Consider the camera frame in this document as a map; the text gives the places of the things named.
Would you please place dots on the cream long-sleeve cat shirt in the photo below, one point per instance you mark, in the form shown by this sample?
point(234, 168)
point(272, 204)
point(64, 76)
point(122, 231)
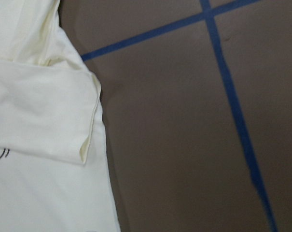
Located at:
point(54, 173)

